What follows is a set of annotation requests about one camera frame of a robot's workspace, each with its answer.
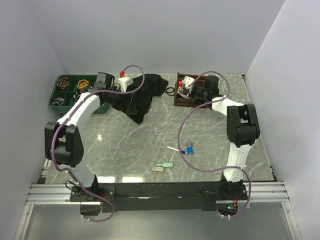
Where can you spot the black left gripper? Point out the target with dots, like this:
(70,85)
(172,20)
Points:
(120,104)

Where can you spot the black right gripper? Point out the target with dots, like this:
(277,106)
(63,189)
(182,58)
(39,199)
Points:
(192,92)

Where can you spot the brown wooden desk organizer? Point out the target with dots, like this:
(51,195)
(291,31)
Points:
(180,101)

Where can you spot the blue correction tape roll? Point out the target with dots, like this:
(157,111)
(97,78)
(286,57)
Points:
(189,150)

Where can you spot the dark blue cap marker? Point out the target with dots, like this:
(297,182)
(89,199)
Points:
(176,150)

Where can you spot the light blue cap marker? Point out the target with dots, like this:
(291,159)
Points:
(182,95)

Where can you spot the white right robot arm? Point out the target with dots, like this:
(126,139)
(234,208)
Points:
(242,130)

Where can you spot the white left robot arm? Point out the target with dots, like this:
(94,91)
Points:
(63,143)

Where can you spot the yellow rolled tie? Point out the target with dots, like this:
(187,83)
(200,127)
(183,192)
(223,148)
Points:
(82,84)

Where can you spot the black floral rolled tie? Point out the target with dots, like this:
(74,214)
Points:
(76,97)

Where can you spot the green compartment tray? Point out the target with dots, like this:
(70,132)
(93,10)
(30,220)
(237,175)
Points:
(67,94)

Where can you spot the brown patterned rolled tie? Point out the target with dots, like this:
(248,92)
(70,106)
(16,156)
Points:
(63,83)

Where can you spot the grey rolled tie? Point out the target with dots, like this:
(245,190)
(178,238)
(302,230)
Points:
(56,102)

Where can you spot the green correction tape dispenser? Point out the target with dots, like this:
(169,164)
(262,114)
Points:
(165,165)

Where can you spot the beige eraser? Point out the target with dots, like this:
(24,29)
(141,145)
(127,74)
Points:
(157,169)

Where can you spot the black base crossbar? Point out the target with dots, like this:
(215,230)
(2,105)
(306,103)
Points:
(152,196)

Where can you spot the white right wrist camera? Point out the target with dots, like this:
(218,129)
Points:
(188,83)

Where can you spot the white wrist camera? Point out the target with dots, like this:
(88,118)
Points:
(124,81)
(188,83)

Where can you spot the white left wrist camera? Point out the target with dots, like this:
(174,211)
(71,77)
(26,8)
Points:
(124,81)

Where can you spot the black drawstring shorts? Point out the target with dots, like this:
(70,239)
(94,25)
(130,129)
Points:
(153,86)

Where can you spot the aluminium frame rail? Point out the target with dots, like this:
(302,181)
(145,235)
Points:
(58,194)

